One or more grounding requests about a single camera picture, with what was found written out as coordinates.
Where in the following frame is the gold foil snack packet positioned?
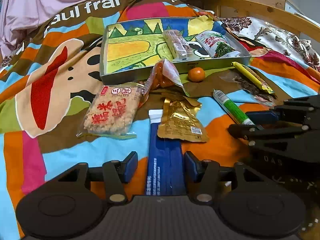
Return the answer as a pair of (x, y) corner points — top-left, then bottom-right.
(157, 92), (210, 143)

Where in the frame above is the colourful printed blanket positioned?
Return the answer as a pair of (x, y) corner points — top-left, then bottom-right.
(0, 0), (320, 240)

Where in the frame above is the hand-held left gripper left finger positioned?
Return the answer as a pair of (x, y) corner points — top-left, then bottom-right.
(57, 151), (139, 205)

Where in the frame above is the green vegetable snack packet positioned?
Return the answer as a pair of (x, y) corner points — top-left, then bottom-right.
(195, 30), (242, 58)

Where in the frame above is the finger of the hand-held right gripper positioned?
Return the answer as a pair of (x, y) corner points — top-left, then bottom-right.
(246, 95), (320, 126)
(227, 124), (311, 148)

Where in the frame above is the floral patterned cloth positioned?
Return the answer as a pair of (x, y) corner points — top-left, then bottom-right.
(219, 16), (320, 72)

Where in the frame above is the clear pack of pastries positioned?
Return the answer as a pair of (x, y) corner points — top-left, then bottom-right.
(162, 29), (191, 62)

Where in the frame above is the rice cracker packet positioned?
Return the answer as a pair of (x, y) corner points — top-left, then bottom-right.
(76, 81), (148, 139)

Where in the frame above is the orange snack packet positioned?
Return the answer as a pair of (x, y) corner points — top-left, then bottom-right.
(144, 59), (191, 97)

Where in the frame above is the yellow snack packet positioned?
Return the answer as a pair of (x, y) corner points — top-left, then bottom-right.
(231, 62), (275, 94)

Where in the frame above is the clear packet of dark snack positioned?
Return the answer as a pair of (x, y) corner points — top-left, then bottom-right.
(219, 71), (278, 107)

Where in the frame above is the green and white snack tube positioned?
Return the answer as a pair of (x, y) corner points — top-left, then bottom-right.
(212, 89), (256, 126)

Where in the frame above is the metal tray with colourful drawing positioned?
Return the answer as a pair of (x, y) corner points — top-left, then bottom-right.
(99, 17), (252, 85)

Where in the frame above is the blue snack packet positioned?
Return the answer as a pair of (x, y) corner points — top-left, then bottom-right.
(145, 109), (187, 197)

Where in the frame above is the mandarin orange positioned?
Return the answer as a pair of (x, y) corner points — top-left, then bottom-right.
(188, 67), (206, 82)

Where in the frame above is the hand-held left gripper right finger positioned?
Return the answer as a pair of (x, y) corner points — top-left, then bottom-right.
(184, 151), (267, 205)

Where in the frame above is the wooden bed frame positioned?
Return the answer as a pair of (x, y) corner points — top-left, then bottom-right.
(205, 0), (320, 40)

